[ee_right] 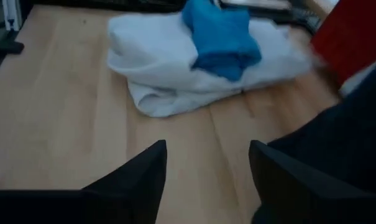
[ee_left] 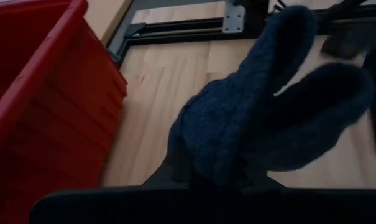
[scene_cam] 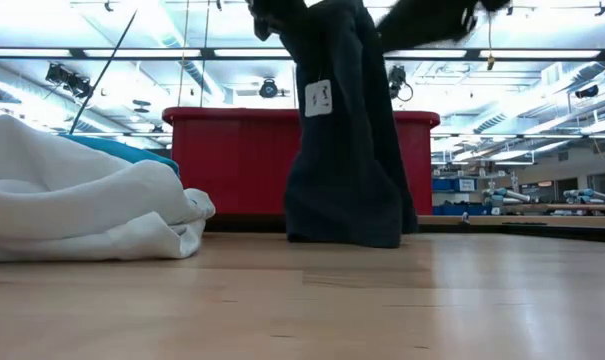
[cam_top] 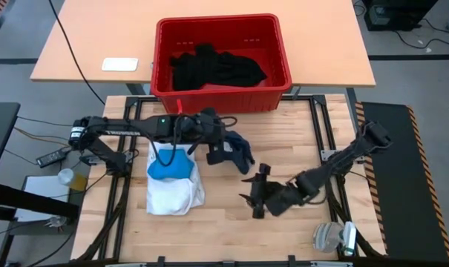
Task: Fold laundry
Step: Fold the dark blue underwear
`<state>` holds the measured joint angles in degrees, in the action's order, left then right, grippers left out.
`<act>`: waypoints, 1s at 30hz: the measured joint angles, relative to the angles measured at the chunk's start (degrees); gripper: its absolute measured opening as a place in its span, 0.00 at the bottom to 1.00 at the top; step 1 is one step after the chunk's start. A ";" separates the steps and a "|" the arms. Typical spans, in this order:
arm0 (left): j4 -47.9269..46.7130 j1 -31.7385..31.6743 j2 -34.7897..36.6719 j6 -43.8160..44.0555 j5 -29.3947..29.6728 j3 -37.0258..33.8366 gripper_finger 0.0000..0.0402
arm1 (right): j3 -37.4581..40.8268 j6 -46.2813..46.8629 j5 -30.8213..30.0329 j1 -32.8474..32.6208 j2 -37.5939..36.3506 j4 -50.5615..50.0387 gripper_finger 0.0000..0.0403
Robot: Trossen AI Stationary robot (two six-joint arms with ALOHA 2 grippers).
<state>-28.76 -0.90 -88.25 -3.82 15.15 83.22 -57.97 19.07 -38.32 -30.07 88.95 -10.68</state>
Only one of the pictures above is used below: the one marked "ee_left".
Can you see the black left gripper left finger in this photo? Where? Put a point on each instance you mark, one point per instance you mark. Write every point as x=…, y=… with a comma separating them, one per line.
x=158, y=179

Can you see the dark navy garment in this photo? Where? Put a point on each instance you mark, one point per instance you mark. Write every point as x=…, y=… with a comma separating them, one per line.
x=237, y=124

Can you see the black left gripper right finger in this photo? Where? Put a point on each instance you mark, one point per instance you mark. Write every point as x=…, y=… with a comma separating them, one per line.
x=268, y=183

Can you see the red plastic laundry basket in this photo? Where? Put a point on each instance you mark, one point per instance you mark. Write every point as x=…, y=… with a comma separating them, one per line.
x=35, y=109

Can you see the light wood desk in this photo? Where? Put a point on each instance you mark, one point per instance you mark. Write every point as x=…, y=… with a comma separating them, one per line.
x=107, y=15

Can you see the black metal table frame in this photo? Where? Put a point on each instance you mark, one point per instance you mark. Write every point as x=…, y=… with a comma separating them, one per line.
x=181, y=28

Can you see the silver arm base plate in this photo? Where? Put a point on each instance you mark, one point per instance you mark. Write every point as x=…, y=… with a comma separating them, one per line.
x=234, y=17

